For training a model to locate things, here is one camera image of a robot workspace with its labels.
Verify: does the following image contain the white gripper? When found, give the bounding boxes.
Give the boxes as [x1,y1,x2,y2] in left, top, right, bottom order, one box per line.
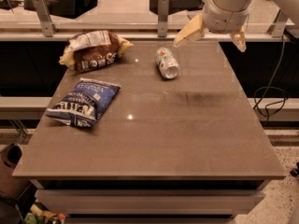
[173,0,249,52]

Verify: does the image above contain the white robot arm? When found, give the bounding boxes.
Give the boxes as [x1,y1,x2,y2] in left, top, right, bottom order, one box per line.
[173,0,299,52]

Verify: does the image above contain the brown chip bag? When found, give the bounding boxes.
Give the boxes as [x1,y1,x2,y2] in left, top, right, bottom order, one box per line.
[59,30,134,73]

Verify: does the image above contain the blue chip bag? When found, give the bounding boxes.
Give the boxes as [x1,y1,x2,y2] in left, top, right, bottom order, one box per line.
[46,78,121,128]

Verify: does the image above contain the colourful items on floor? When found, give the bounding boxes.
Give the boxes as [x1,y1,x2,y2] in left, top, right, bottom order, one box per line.
[24,203,66,224]

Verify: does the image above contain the dark bin at left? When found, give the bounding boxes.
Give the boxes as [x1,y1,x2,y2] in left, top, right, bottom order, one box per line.
[0,144,31,203]

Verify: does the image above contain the right metal bracket post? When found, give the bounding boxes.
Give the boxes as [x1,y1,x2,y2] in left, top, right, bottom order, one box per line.
[267,9,288,38]

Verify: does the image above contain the black cable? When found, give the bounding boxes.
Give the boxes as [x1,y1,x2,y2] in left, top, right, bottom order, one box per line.
[252,35,291,119]

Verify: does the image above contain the left metal bracket post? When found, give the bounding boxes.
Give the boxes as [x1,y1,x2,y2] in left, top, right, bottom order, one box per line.
[31,0,57,37]

